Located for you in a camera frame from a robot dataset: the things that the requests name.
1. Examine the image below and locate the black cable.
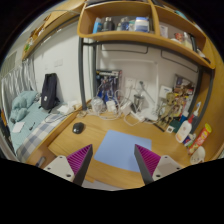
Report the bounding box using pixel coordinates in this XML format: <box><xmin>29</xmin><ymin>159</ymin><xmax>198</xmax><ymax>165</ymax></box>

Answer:
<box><xmin>43</xmin><ymin>111</ymin><xmax>69</xmax><ymax>124</ymax></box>

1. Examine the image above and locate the white tissue box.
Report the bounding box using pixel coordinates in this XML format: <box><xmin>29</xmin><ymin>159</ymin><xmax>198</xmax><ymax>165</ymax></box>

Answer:
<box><xmin>57</xmin><ymin>104</ymin><xmax>74</xmax><ymax>116</ymax></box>

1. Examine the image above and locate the blue robot model kit box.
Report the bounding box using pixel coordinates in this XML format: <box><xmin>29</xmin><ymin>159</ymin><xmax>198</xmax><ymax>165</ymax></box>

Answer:
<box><xmin>95</xmin><ymin>69</ymin><xmax>123</xmax><ymax>103</ymax></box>

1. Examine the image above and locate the white mug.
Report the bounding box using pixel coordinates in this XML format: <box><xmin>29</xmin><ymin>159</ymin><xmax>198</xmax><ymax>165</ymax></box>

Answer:
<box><xmin>189</xmin><ymin>145</ymin><xmax>207</xmax><ymax>165</ymax></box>

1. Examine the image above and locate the grey bottle with white nozzle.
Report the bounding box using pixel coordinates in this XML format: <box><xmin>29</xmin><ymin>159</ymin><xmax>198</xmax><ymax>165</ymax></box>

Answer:
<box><xmin>191</xmin><ymin>101</ymin><xmax>203</xmax><ymax>118</ymax></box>

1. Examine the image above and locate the teal pillow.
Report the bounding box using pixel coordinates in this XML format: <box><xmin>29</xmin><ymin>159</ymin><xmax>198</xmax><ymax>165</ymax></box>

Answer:
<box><xmin>9</xmin><ymin>90</ymin><xmax>39</xmax><ymax>124</ymax></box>

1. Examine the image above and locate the wooden wall shelf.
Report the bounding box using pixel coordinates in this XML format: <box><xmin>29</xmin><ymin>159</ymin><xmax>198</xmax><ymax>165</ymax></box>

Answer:
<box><xmin>21</xmin><ymin>0</ymin><xmax>86</xmax><ymax>61</ymax></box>

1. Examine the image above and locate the wooden shelf unit with items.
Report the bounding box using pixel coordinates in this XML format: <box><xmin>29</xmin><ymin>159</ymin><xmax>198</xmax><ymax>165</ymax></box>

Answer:
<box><xmin>77</xmin><ymin>0</ymin><xmax>217</xmax><ymax>70</ymax></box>

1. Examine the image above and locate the red yellow snack canister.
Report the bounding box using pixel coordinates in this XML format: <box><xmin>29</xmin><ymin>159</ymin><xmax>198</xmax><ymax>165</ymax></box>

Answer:
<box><xmin>187</xmin><ymin>123</ymin><xmax>213</xmax><ymax>155</ymax></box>

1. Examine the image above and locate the clear dome container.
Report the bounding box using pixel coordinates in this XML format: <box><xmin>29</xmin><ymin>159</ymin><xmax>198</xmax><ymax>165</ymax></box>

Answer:
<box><xmin>90</xmin><ymin>97</ymin><xmax>105</xmax><ymax>114</ymax></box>

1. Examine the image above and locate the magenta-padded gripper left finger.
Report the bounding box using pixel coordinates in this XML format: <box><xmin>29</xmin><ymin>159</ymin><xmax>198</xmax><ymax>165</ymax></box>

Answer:
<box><xmin>43</xmin><ymin>143</ymin><xmax>94</xmax><ymax>187</ymax></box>

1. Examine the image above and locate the black backpack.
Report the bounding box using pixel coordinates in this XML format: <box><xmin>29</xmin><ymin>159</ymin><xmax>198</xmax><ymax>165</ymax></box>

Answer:
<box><xmin>38</xmin><ymin>72</ymin><xmax>61</xmax><ymax>114</ymax></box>

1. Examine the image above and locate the green striped bed sheet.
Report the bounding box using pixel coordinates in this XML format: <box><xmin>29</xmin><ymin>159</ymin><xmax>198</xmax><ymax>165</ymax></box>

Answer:
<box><xmin>6</xmin><ymin>99</ymin><xmax>51</xmax><ymax>154</ymax></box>

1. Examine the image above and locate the white power adapter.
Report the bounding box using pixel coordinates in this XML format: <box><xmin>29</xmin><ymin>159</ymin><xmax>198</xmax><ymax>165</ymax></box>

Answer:
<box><xmin>119</xmin><ymin>101</ymin><xmax>133</xmax><ymax>116</ymax></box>

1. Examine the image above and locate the white cable tangle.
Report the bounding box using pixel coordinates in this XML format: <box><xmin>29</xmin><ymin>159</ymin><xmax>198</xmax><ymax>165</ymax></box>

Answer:
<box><xmin>78</xmin><ymin>89</ymin><xmax>158</xmax><ymax>128</ymax></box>

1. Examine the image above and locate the grey metal shelf frame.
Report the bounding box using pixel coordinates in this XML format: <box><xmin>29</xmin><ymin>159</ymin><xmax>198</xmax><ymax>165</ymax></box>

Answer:
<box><xmin>77</xmin><ymin>36</ymin><xmax>215</xmax><ymax>134</ymax></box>

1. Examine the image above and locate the light blue mouse pad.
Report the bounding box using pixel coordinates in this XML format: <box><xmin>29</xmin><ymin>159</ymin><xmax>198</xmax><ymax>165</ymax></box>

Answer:
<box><xmin>93</xmin><ymin>129</ymin><xmax>153</xmax><ymax>173</ymax></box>

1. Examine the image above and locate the crumpled white tissue pack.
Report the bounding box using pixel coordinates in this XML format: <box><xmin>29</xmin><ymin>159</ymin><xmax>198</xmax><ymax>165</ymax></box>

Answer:
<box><xmin>66</xmin><ymin>100</ymin><xmax>82</xmax><ymax>110</ymax></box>

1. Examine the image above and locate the white wall socket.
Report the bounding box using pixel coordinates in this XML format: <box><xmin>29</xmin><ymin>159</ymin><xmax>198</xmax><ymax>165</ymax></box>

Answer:
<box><xmin>124</xmin><ymin>77</ymin><xmax>137</xmax><ymax>90</ymax></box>
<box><xmin>135</xmin><ymin>79</ymin><xmax>148</xmax><ymax>92</ymax></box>

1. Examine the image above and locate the white wall box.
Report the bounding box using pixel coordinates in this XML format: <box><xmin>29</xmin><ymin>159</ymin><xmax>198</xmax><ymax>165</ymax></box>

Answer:
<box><xmin>158</xmin><ymin>85</ymin><xmax>173</xmax><ymax>99</ymax></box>

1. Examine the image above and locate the black computer mouse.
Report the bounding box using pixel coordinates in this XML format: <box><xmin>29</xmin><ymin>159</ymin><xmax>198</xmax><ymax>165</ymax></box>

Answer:
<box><xmin>72</xmin><ymin>121</ymin><xmax>86</xmax><ymax>135</ymax></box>

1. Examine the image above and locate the brown tree figure toy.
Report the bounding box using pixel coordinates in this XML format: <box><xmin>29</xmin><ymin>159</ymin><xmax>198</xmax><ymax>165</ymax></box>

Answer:
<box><xmin>156</xmin><ymin>91</ymin><xmax>178</xmax><ymax>128</ymax></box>

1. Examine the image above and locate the white pump lotion bottle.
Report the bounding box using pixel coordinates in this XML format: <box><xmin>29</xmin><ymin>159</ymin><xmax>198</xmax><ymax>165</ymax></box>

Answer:
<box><xmin>175</xmin><ymin>114</ymin><xmax>195</xmax><ymax>144</ymax></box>

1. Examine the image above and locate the white sheer bed curtain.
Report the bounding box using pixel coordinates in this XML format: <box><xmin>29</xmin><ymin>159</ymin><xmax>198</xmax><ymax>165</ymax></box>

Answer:
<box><xmin>0</xmin><ymin>59</ymin><xmax>38</xmax><ymax>111</ymax></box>

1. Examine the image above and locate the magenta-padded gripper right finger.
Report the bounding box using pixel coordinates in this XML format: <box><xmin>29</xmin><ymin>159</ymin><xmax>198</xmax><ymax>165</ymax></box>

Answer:
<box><xmin>133</xmin><ymin>143</ymin><xmax>183</xmax><ymax>185</ymax></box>

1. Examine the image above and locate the blue plaid quilt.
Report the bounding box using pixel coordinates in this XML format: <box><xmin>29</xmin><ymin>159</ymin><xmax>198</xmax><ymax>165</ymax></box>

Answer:
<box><xmin>15</xmin><ymin>113</ymin><xmax>69</xmax><ymax>163</ymax></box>

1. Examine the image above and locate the colourful comic print box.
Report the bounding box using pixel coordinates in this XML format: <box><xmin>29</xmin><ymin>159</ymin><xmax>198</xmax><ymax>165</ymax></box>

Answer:
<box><xmin>172</xmin><ymin>73</ymin><xmax>197</xmax><ymax>116</ymax></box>

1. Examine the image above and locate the metal cup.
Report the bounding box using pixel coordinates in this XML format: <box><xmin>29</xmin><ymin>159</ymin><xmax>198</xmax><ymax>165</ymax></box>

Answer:
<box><xmin>133</xmin><ymin>93</ymin><xmax>145</xmax><ymax>113</ymax></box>

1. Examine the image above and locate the white multi-port charger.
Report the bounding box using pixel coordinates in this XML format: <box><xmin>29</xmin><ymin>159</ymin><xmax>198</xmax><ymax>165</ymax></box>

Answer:
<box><xmin>105</xmin><ymin>100</ymin><xmax>117</xmax><ymax>113</ymax></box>

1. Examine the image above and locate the white wall switch plate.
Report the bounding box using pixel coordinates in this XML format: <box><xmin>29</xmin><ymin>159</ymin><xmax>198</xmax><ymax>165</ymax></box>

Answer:
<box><xmin>44</xmin><ymin>59</ymin><xmax>64</xmax><ymax>69</ymax></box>

